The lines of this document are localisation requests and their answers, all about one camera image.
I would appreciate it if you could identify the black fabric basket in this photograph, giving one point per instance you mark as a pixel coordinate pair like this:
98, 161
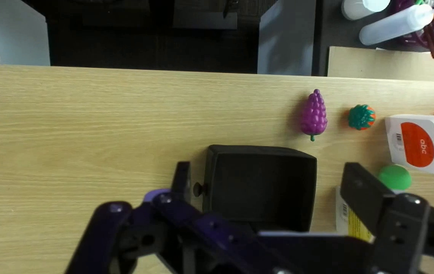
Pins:
263, 183

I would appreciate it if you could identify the green toy ball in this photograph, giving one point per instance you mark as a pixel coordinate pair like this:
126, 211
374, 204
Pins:
397, 176

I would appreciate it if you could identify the light wooden board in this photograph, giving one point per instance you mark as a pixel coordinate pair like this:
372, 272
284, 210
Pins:
385, 62

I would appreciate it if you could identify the purple toy grapes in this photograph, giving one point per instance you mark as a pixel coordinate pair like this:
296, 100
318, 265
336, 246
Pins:
313, 114

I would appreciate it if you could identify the green and red toy strawberry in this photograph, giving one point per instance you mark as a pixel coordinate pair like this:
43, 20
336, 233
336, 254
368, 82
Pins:
362, 117

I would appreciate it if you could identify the white block with orange circle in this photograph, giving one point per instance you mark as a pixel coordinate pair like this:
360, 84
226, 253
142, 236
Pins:
420, 145

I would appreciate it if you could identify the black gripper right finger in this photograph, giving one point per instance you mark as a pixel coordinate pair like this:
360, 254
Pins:
400, 228

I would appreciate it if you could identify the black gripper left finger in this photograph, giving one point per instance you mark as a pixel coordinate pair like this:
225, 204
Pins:
126, 228

